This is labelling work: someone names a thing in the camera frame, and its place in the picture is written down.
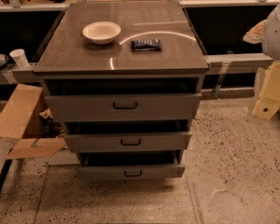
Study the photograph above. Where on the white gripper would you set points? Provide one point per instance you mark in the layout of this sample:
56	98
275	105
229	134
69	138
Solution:
277	36

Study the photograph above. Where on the grey top drawer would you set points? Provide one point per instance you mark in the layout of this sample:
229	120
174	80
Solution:
123	107

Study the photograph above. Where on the grey drawer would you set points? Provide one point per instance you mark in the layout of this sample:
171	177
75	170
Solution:
124	142
123	107
130	165

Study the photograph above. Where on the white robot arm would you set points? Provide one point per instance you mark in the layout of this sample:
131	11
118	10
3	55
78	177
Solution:
271	36

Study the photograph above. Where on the grey drawer cabinet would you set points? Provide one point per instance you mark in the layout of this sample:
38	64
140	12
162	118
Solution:
74	65

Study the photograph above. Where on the grey bottom drawer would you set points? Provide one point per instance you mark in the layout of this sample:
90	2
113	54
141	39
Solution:
130	165

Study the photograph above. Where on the grey middle drawer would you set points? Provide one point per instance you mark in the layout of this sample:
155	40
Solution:
124	142

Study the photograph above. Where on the dark blue snack packet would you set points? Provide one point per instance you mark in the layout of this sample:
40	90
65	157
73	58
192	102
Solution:
146	44

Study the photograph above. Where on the white bowl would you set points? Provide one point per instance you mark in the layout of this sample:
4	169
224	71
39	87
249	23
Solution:
101	32

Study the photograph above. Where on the brown cardboard box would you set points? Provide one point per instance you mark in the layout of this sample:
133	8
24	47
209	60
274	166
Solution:
21	120

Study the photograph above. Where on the white paper cup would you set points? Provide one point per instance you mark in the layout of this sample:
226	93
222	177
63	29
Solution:
19	57

